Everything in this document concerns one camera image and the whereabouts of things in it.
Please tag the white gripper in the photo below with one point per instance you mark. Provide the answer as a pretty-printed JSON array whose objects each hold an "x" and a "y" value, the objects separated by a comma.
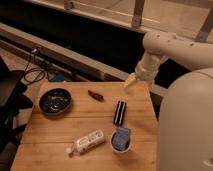
[{"x": 146, "y": 69}]

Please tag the white plastic bottle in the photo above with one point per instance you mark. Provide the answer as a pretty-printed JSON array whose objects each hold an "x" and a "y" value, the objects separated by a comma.
[{"x": 87, "y": 142}]

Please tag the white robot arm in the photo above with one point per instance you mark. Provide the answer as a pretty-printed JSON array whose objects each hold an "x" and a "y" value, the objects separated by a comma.
[{"x": 185, "y": 125}]

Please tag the dark ceramic bowl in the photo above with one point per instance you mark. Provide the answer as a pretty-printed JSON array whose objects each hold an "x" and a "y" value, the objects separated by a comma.
[{"x": 55, "y": 101}]

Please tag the black white striped block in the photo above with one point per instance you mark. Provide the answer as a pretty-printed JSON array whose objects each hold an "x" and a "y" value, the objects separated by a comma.
[{"x": 119, "y": 114}]

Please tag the small brown red object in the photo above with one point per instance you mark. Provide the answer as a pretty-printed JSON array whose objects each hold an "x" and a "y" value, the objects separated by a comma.
[{"x": 95, "y": 95}]

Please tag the blue cloth in cup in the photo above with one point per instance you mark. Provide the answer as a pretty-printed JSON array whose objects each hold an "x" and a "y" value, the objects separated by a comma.
[{"x": 121, "y": 138}]

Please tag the blue object behind table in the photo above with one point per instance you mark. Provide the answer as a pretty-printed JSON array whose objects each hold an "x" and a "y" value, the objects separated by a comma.
[{"x": 58, "y": 78}]

